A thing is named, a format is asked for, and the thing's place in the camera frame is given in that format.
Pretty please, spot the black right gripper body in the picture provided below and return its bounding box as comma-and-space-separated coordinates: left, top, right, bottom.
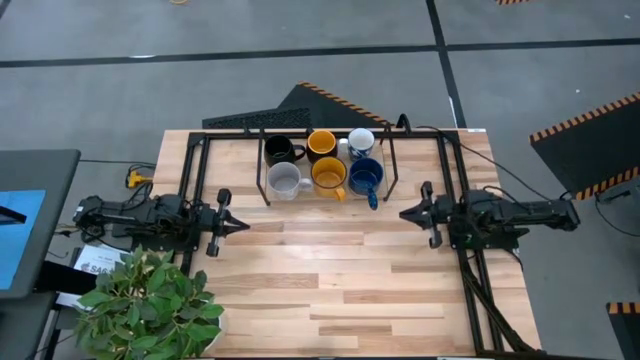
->
420, 180, 453, 250

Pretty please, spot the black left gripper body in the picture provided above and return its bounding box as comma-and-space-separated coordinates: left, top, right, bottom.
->
195, 188, 234, 258

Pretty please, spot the dark blue glazed mug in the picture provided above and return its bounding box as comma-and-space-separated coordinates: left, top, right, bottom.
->
348, 157, 385, 211

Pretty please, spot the grey-white embossed mug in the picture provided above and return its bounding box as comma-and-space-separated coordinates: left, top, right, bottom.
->
266, 161, 315, 202

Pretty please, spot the white mug with blue print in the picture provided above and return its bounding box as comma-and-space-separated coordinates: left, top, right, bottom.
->
338, 127, 376, 162

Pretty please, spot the yellow mug with dark rim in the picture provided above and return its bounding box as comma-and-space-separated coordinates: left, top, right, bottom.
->
310, 156, 349, 203

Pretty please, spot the black mug with yellow inside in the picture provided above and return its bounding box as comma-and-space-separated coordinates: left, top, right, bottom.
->
305, 128, 339, 165

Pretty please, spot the yellow power connector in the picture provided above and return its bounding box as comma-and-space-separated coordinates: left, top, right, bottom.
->
124, 168, 152, 190

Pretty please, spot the plain black mug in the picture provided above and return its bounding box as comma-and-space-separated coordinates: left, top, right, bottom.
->
263, 133, 307, 169

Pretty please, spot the green leafy plant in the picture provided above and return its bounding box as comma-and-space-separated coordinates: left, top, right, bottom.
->
73, 243, 225, 360

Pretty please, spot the white plant pot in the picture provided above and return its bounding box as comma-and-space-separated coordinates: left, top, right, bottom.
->
197, 312, 225, 355

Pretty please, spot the white printed paper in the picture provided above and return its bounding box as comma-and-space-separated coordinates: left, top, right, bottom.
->
72, 243, 132, 276

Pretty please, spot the black box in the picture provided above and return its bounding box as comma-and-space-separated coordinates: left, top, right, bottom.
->
34, 259, 96, 296

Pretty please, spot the blue screen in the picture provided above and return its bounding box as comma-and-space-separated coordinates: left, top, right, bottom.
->
0, 188, 47, 291

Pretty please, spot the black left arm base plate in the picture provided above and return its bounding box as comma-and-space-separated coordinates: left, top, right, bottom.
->
112, 222, 201, 254

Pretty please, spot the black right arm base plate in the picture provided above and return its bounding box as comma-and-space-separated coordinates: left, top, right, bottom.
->
447, 219, 531, 252

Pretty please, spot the black aluminium table frame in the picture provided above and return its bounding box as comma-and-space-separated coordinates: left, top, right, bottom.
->
177, 128, 544, 359

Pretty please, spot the black floor cable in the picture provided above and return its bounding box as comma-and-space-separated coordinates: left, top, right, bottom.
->
592, 197, 640, 240

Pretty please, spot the grey metal bracket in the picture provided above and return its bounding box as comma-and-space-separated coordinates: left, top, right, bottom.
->
594, 177, 640, 205

